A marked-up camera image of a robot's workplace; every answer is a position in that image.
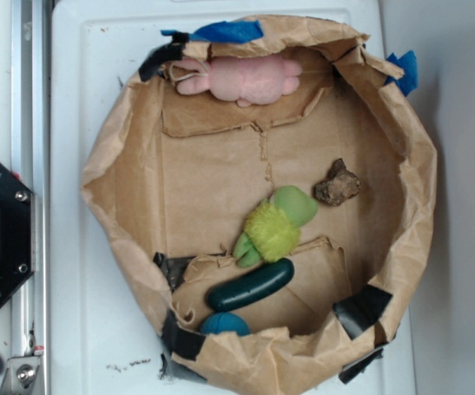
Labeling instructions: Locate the brown rock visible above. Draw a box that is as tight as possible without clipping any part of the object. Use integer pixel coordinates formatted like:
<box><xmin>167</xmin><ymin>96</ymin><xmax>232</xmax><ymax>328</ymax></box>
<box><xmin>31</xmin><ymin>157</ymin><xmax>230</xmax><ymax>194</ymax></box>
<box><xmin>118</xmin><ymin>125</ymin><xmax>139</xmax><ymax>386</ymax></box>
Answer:
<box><xmin>314</xmin><ymin>158</ymin><xmax>361</xmax><ymax>207</ymax></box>

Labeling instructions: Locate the blue tape top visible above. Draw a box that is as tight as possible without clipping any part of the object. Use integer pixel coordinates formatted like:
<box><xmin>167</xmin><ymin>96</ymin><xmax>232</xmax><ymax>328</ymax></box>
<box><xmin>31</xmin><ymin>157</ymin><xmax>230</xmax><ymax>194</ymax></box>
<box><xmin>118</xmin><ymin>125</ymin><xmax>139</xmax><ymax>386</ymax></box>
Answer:
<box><xmin>161</xmin><ymin>20</ymin><xmax>263</xmax><ymax>44</ymax></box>

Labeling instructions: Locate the brown paper bag bin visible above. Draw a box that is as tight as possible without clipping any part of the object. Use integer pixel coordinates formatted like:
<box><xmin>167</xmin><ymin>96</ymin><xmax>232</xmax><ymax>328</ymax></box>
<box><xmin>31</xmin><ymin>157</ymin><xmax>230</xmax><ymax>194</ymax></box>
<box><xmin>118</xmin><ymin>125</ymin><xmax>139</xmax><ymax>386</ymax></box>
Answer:
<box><xmin>81</xmin><ymin>15</ymin><xmax>437</xmax><ymax>394</ymax></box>

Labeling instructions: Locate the aluminium frame rail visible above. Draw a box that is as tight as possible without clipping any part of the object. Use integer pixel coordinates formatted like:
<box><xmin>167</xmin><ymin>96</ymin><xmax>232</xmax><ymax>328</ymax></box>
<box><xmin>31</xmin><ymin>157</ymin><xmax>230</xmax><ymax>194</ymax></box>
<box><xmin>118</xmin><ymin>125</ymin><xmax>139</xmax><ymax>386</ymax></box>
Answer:
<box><xmin>11</xmin><ymin>1</ymin><xmax>55</xmax><ymax>394</ymax></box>

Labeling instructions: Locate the pink plush bunny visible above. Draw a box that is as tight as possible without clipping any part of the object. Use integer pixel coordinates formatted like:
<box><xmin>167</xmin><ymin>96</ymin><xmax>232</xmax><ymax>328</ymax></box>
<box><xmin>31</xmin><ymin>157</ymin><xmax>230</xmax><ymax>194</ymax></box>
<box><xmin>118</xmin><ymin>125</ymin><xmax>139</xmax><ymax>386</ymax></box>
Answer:
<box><xmin>169</xmin><ymin>54</ymin><xmax>303</xmax><ymax>108</ymax></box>

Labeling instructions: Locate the blue tape right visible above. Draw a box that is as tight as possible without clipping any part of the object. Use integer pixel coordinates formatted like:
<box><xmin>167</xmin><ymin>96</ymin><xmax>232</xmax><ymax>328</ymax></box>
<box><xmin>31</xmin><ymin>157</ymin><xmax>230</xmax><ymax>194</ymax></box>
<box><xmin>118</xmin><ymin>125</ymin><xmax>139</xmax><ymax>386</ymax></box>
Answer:
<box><xmin>385</xmin><ymin>50</ymin><xmax>418</xmax><ymax>97</ymax></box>

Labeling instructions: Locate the metal corner bracket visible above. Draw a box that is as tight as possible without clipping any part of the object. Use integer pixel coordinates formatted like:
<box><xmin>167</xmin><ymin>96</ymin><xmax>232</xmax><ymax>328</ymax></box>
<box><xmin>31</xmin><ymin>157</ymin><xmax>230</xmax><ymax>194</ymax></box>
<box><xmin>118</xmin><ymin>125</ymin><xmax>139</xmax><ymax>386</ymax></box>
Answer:
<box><xmin>0</xmin><ymin>355</ymin><xmax>41</xmax><ymax>395</ymax></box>

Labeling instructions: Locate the blue ball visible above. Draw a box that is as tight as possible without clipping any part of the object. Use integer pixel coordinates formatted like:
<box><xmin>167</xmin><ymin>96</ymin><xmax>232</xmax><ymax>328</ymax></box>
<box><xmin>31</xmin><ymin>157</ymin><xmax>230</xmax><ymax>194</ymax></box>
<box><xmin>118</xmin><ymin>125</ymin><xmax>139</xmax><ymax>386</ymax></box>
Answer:
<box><xmin>199</xmin><ymin>313</ymin><xmax>250</xmax><ymax>336</ymax></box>

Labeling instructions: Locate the dark green plastic pickle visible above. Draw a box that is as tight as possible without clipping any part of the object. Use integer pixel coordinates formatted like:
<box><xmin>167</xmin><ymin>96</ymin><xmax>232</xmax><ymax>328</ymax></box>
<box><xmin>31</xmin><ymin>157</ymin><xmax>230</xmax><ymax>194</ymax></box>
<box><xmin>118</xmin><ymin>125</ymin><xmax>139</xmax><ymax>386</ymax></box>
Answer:
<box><xmin>206</xmin><ymin>258</ymin><xmax>295</xmax><ymax>312</ymax></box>

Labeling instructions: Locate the blue tape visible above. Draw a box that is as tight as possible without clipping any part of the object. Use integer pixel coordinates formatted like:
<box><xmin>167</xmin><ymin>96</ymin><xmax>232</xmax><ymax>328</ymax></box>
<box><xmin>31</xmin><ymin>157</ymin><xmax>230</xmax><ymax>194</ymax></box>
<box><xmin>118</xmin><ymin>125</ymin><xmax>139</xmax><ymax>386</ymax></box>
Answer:
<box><xmin>385</xmin><ymin>50</ymin><xmax>418</xmax><ymax>97</ymax></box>
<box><xmin>161</xmin><ymin>20</ymin><xmax>263</xmax><ymax>44</ymax></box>

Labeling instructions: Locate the green plush turtle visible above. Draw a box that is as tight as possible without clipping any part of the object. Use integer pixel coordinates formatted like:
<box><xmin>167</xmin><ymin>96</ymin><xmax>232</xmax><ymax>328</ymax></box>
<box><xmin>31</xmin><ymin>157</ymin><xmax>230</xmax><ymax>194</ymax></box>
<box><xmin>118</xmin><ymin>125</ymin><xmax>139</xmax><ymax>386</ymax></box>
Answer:
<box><xmin>232</xmin><ymin>185</ymin><xmax>319</xmax><ymax>268</ymax></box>

